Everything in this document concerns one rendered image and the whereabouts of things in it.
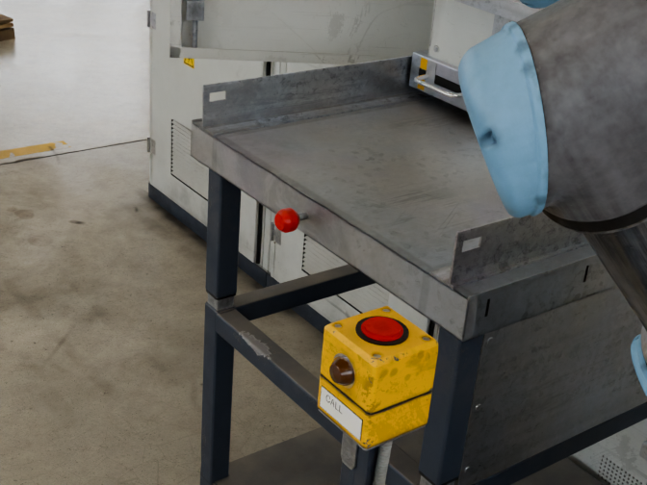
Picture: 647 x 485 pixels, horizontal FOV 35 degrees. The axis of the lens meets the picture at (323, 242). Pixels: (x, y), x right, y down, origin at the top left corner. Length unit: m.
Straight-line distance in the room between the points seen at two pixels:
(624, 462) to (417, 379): 1.10
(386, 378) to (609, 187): 0.35
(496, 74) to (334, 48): 1.35
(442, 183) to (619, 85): 0.84
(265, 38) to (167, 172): 1.30
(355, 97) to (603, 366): 0.60
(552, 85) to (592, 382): 0.90
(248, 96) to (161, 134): 1.60
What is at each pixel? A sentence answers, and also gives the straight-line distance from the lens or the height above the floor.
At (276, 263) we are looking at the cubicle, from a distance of 2.73.
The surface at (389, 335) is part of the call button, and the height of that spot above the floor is 0.91.
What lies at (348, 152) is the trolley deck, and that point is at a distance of 1.51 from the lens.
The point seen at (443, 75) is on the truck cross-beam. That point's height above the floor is 0.91.
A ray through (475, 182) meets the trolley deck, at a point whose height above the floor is 0.85.
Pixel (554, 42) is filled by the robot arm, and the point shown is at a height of 1.24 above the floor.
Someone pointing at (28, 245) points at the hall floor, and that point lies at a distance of 3.08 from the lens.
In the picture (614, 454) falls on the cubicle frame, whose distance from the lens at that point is 2.03.
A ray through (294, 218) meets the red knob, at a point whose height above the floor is 0.83.
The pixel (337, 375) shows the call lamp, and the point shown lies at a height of 0.87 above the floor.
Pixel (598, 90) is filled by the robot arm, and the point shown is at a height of 1.22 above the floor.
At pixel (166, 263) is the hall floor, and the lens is 2.96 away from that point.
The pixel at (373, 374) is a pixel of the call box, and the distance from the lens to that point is 0.92.
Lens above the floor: 1.39
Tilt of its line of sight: 27 degrees down
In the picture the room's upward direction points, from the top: 5 degrees clockwise
